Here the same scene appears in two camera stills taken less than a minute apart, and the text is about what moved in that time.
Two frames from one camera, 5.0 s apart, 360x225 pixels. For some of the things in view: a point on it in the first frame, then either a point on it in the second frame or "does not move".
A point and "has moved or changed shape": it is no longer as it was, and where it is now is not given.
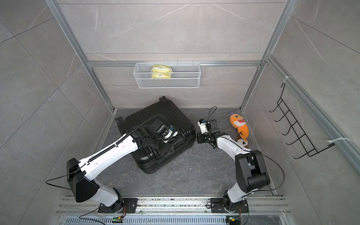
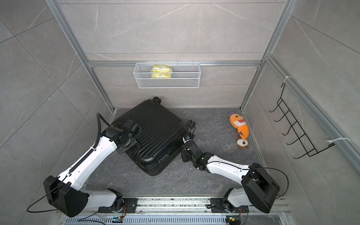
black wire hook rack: x=303 y=141 does not move
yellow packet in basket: x=161 y=71 does not move
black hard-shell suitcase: x=166 y=111 has moved or changed shape
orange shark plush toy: x=238 y=122 does not move
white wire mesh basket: x=167 y=75 does not move
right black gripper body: x=204 y=138 to x=185 y=156
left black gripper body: x=163 y=147 to x=131 y=143
